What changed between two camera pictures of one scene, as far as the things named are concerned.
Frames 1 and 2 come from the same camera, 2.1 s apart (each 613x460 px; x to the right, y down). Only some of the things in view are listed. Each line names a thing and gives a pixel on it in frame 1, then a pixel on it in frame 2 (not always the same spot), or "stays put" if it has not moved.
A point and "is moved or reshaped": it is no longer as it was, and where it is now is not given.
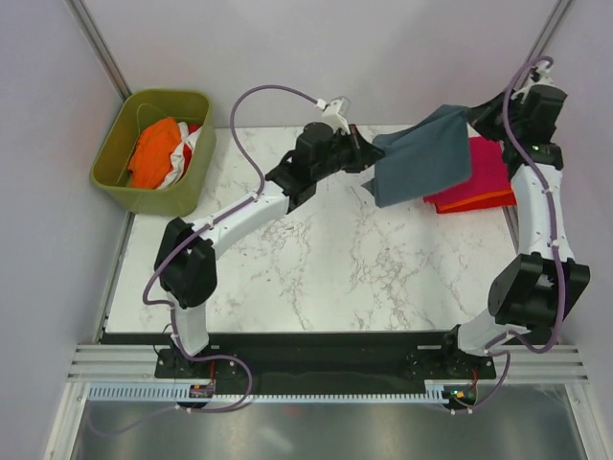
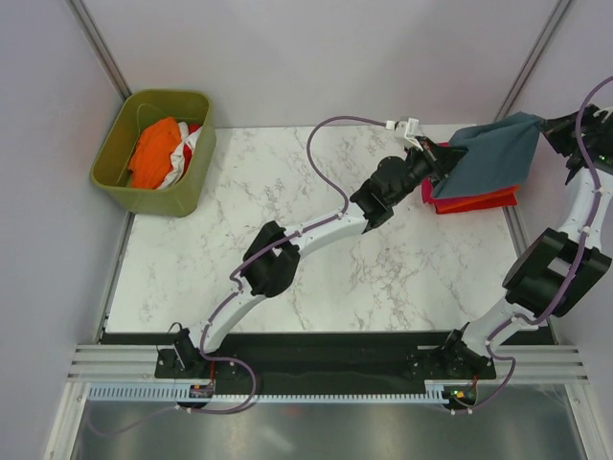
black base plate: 308,358 stays put
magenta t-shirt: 488,174 -> 427,195
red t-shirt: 506,200 stays put
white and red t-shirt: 181,157 stays put
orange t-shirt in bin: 151,158 stays put
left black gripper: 362,152 -> 440,160
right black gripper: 480,117 -> 556,132
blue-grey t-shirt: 428,156 is moved or reshaped
